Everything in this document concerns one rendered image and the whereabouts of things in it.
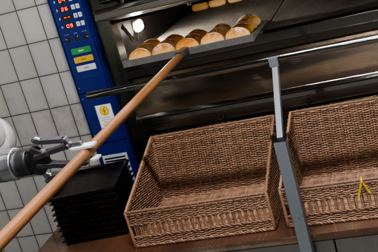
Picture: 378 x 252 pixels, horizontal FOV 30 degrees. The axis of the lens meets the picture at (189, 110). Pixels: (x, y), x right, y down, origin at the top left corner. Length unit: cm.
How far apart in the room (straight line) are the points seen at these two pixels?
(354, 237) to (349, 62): 71
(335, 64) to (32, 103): 134
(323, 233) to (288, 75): 69
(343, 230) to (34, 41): 153
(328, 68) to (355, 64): 10
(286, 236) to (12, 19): 149
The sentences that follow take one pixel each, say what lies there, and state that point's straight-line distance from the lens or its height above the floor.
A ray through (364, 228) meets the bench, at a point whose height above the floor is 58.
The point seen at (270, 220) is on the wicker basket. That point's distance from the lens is 251.
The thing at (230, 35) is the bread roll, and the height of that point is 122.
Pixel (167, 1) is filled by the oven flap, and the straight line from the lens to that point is 268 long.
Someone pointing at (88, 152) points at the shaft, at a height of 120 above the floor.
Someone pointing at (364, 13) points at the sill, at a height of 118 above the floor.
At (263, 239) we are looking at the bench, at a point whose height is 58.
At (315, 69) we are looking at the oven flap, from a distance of 279.
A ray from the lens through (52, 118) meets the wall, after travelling 317.
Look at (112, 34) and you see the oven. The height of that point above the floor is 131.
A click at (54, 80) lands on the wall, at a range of 310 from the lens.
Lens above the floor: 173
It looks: 16 degrees down
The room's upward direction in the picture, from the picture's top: 16 degrees counter-clockwise
